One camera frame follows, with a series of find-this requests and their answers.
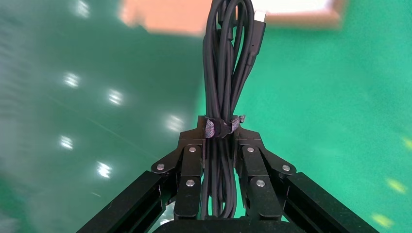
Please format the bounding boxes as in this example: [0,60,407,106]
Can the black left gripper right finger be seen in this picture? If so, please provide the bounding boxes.
[234,123,379,233]

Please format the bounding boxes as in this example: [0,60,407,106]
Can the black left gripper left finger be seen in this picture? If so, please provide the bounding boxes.
[77,116,206,233]

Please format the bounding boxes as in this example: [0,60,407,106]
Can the black data cable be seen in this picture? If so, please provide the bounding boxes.
[200,0,267,219]

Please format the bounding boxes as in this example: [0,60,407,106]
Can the brown cardboard box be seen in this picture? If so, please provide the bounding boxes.
[120,0,346,35]

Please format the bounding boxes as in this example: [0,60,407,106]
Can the green table cloth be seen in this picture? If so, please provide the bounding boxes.
[193,0,412,233]

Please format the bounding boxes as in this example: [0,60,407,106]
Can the white printed paper sheet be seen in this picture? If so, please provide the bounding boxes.
[254,0,332,14]

